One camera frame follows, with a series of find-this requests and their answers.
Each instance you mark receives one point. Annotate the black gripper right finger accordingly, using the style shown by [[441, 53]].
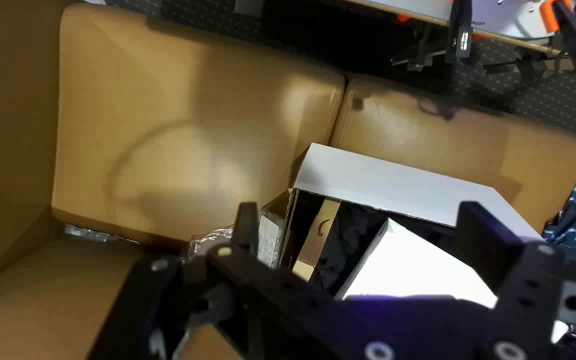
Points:
[[535, 293]]

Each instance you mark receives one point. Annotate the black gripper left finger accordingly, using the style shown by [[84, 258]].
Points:
[[149, 301]]

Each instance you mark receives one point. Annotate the brown kraft book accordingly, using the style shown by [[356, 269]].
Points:
[[318, 241]]

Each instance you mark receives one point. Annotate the tan leather sofa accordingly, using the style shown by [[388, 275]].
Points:
[[169, 132]]

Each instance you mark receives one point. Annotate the white cardboard box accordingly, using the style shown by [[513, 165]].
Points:
[[401, 180]]

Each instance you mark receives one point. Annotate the silver crinkled wrapper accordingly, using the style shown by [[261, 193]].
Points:
[[88, 232], [210, 241]]

